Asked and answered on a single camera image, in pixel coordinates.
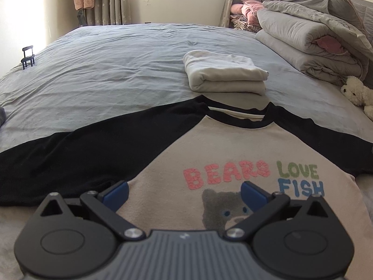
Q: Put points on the pink pillows by curtain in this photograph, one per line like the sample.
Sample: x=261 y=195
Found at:
x=246 y=14

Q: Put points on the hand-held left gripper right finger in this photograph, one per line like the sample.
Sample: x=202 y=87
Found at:
x=254 y=196

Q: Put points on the dark hanging bag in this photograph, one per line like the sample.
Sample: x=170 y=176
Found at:
x=81 y=17

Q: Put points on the folded grey quilt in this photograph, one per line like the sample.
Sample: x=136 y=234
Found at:
x=306 y=35

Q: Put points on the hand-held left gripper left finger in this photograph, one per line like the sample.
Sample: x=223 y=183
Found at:
x=116 y=196

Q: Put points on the small black stand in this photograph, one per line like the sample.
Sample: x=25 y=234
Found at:
x=28 y=58

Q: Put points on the folded white garment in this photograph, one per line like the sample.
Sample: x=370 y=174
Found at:
x=221 y=73

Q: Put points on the grey quilted headboard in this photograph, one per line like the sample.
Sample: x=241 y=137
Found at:
x=364 y=4

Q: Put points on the crumpled grey cloth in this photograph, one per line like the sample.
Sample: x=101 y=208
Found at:
x=2 y=116

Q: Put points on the white plush dog toy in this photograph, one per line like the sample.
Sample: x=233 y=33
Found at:
x=357 y=93

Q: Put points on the beige and black raglan sweatshirt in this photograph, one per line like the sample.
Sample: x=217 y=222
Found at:
x=174 y=151

